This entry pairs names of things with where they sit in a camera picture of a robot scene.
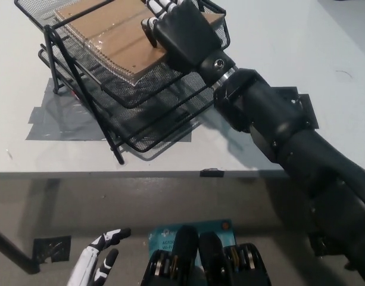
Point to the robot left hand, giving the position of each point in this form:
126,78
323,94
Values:
87,265

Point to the brown spiral notebook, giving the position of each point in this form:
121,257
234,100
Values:
119,38

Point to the black mesh file tray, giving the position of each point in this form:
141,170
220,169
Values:
158,119

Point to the black floor tape patch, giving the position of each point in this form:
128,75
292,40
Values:
49,250

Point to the black table leg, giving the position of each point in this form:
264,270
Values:
15,251

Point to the small white scrap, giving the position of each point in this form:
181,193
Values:
8,153

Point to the grey tape patch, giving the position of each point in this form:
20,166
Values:
48,125

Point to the small black tape strip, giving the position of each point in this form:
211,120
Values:
212,173

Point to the large black tape patch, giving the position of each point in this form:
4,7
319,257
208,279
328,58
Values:
307,110

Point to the thin dark thread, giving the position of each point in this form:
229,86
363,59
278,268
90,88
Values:
344,73

